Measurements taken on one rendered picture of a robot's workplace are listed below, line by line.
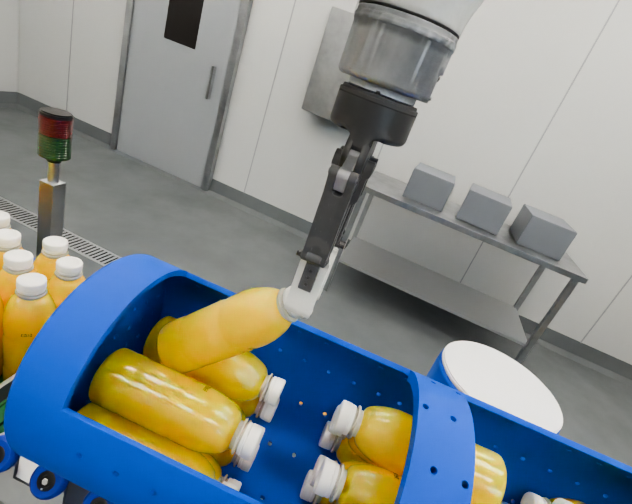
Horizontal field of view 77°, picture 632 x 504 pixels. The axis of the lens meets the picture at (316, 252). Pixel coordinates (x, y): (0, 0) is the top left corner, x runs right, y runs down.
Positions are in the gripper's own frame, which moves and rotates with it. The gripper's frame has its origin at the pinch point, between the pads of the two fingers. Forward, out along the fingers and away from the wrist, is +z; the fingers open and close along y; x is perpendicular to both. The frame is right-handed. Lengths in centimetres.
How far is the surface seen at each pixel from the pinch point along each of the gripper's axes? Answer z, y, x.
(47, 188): 23, 33, 66
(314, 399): 26.7, 12.0, -6.4
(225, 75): 16, 336, 174
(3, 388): 34.1, -4.3, 35.8
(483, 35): -80, 326, -28
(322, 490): 19.8, -7.7, -10.2
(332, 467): 18.1, -5.8, -10.4
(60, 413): 17.8, -14.3, 17.6
